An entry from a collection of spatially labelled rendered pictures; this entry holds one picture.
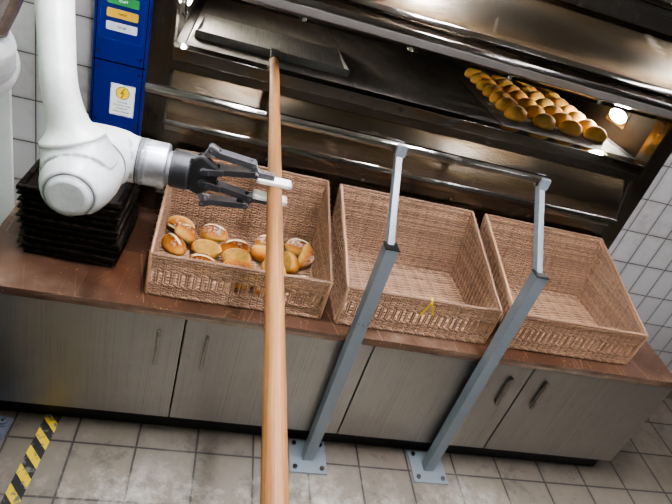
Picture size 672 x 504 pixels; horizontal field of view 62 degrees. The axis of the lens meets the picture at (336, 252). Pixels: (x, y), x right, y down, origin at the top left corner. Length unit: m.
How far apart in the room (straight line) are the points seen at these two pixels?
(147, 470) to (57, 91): 1.39
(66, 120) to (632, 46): 1.85
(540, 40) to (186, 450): 1.84
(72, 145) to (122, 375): 1.11
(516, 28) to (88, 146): 1.48
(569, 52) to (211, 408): 1.71
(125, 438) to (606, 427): 1.81
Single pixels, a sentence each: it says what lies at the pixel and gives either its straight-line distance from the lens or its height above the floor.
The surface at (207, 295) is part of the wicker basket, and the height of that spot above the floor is 0.59.
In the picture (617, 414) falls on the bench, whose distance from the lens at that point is 2.50.
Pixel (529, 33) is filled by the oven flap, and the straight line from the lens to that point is 2.07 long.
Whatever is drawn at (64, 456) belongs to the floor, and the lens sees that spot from 2.10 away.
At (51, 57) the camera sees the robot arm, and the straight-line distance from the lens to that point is 1.00.
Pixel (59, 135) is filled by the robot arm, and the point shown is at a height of 1.29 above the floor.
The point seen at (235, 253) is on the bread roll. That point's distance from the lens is 1.89.
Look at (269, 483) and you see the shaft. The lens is 0.63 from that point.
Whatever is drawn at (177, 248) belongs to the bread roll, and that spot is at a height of 0.62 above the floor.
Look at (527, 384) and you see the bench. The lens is 2.17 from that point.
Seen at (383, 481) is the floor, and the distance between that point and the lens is 2.23.
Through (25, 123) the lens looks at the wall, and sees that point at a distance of 2.14.
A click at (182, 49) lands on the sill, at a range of 1.93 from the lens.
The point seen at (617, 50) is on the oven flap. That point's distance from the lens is 2.25.
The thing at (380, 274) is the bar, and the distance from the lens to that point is 1.59.
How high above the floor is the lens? 1.70
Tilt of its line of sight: 31 degrees down
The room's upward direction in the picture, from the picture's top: 19 degrees clockwise
